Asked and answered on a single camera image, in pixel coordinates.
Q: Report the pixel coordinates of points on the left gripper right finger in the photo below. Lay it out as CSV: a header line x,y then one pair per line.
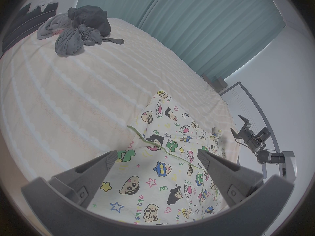
x,y
228,178

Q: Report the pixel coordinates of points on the grey bedside table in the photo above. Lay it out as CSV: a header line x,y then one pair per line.
x,y
217,82

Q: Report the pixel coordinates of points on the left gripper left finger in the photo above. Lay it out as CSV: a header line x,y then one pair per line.
x,y
86,178

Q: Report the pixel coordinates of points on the bed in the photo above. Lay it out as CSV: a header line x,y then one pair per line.
x,y
86,95

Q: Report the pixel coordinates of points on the black chest of drawers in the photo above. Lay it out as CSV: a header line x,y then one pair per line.
x,y
19,23

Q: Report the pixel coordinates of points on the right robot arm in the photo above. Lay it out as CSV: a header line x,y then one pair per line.
x,y
288,160

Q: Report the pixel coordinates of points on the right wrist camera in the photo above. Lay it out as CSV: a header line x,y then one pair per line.
x,y
264,133

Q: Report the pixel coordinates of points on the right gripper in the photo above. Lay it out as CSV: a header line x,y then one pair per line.
x,y
249,139

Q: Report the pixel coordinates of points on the white printed pyjama top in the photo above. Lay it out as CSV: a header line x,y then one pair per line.
x,y
157,176

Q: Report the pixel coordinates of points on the white cloth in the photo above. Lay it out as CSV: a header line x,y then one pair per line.
x,y
40,6

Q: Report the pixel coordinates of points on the pile of clothes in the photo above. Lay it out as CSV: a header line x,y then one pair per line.
x,y
91,18

